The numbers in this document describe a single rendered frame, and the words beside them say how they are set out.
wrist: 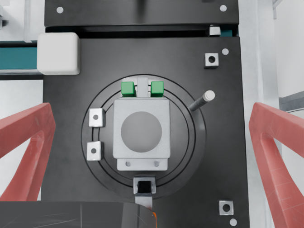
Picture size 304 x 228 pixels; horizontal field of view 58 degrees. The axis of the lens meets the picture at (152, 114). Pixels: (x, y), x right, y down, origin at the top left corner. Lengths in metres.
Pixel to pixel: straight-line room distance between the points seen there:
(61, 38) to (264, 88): 0.25
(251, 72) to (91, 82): 0.20
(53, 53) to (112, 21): 0.08
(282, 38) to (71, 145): 0.37
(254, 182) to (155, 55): 0.19
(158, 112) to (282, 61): 0.33
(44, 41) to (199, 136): 0.20
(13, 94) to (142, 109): 0.25
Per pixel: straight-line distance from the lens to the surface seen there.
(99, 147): 0.29
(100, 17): 0.36
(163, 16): 0.36
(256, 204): 0.36
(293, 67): 0.51
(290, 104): 0.41
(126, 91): 0.26
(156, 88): 0.26
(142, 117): 0.20
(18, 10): 0.40
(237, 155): 0.34
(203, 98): 0.24
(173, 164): 0.30
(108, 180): 0.31
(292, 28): 0.53
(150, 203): 0.23
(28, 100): 0.41
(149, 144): 0.20
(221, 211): 0.33
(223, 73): 0.35
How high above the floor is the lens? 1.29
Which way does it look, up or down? 84 degrees down
